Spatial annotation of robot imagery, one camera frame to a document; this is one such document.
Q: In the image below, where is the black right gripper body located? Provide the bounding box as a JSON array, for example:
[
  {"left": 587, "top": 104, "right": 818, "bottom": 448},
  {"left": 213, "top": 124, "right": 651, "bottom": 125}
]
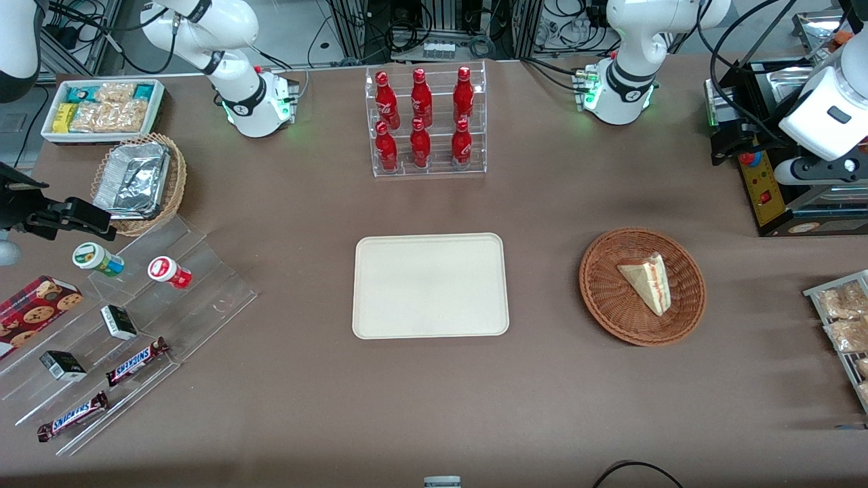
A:
[{"left": 0, "top": 163, "right": 66, "bottom": 232}]

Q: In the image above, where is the triangular sandwich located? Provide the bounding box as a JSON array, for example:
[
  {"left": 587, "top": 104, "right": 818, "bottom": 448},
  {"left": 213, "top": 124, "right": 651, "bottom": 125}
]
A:
[{"left": 616, "top": 251, "right": 672, "bottom": 317}]

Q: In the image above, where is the small light wicker basket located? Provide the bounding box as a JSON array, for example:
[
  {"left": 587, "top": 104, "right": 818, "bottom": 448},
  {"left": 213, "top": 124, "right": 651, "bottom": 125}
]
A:
[{"left": 90, "top": 132, "right": 188, "bottom": 238}]

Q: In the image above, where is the large brown wicker basket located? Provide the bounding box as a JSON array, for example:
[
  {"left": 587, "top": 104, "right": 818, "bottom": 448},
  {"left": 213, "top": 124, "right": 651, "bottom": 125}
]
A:
[{"left": 578, "top": 226, "right": 707, "bottom": 348}]

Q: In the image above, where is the beige rectangular tray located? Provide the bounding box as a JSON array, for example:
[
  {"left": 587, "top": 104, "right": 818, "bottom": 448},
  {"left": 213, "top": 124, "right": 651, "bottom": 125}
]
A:
[{"left": 352, "top": 232, "right": 510, "bottom": 340}]

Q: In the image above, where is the green lid snack cup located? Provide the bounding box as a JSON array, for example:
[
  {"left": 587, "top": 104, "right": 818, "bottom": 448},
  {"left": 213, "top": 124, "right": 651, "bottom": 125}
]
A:
[{"left": 73, "top": 242, "right": 125, "bottom": 278}]

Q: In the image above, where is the aluminium foil container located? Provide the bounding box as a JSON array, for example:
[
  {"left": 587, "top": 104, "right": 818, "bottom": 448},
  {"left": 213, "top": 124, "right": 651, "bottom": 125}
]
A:
[
  {"left": 107, "top": 141, "right": 172, "bottom": 174},
  {"left": 93, "top": 159, "right": 165, "bottom": 221}
]

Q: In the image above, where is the black steel food display case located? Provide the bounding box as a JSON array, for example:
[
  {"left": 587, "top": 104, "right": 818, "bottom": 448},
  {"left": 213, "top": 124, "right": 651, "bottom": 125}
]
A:
[{"left": 705, "top": 10, "right": 868, "bottom": 238}]

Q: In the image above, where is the white plastic snack bin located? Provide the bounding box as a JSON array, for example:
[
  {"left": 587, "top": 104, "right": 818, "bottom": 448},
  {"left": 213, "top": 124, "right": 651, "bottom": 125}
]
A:
[{"left": 41, "top": 78, "right": 165, "bottom": 145}]

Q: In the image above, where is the red plaid cookie box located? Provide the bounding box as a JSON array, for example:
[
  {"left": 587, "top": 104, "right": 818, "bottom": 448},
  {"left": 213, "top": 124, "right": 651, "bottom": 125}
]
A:
[{"left": 0, "top": 275, "right": 83, "bottom": 361}]

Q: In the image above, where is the red lid snack cup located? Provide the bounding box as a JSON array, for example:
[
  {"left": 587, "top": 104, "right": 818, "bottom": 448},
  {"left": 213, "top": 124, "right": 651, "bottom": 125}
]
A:
[{"left": 148, "top": 256, "right": 193, "bottom": 290}]

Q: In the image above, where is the clear cracker bag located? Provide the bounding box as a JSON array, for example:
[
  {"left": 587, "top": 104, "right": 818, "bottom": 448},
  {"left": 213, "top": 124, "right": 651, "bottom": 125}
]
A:
[
  {"left": 92, "top": 81, "right": 136, "bottom": 106},
  {"left": 68, "top": 100, "right": 147, "bottom": 134}
]

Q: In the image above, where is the small dark green box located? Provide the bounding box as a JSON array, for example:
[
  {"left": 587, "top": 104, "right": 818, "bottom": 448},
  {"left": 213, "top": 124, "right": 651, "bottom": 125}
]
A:
[
  {"left": 39, "top": 350, "right": 87, "bottom": 382},
  {"left": 100, "top": 304, "right": 138, "bottom": 341}
]

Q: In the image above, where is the clear acrylic step stand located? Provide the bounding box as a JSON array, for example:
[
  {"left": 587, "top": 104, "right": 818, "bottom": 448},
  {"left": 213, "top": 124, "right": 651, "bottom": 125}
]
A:
[{"left": 0, "top": 213, "right": 259, "bottom": 456}]

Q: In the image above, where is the Snickers chocolate bar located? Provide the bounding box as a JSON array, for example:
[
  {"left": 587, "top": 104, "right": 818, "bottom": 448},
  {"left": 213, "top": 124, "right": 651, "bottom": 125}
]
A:
[
  {"left": 105, "top": 337, "right": 170, "bottom": 388},
  {"left": 37, "top": 391, "right": 109, "bottom": 443}
]

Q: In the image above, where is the clear bag of fried snacks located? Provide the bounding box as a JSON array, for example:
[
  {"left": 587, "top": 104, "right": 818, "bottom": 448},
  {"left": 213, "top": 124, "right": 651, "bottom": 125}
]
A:
[
  {"left": 824, "top": 317, "right": 868, "bottom": 354},
  {"left": 817, "top": 281, "right": 868, "bottom": 320}
]

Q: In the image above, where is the red cola bottle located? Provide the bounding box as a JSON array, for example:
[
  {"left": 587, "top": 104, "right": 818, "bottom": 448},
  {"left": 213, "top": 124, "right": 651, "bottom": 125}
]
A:
[
  {"left": 453, "top": 66, "right": 475, "bottom": 126},
  {"left": 451, "top": 117, "right": 473, "bottom": 170},
  {"left": 410, "top": 68, "right": 433, "bottom": 128},
  {"left": 375, "top": 70, "right": 401, "bottom": 131},
  {"left": 410, "top": 117, "right": 432, "bottom": 169},
  {"left": 375, "top": 121, "right": 399, "bottom": 172}
]

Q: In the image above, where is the clear acrylic bottle rack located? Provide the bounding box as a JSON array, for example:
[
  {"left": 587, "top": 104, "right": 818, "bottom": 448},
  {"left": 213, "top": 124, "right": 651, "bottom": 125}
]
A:
[{"left": 365, "top": 60, "right": 488, "bottom": 178}]

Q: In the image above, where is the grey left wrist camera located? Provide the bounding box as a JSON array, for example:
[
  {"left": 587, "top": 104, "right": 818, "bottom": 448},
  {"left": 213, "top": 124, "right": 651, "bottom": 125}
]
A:
[{"left": 773, "top": 156, "right": 868, "bottom": 188}]

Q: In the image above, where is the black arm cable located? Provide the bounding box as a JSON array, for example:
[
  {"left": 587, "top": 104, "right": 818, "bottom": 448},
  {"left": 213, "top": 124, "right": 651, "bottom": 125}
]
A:
[{"left": 696, "top": 0, "right": 802, "bottom": 144}]

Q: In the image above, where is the grey wire snack tray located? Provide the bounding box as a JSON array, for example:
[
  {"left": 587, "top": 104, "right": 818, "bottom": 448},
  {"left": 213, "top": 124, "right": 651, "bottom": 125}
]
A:
[{"left": 804, "top": 270, "right": 868, "bottom": 414}]

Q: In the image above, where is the black cable loop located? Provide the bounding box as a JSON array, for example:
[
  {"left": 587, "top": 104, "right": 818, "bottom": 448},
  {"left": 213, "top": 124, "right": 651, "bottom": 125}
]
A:
[{"left": 592, "top": 461, "right": 684, "bottom": 488}]

